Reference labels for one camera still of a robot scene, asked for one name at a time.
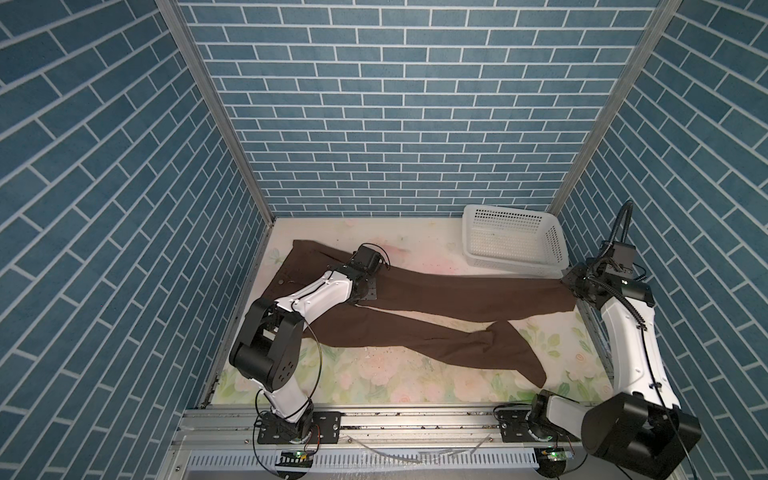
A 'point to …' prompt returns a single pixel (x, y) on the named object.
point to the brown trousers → (423, 311)
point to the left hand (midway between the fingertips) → (366, 291)
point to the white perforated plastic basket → (514, 242)
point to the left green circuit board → (295, 458)
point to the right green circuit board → (551, 461)
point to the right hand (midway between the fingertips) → (572, 275)
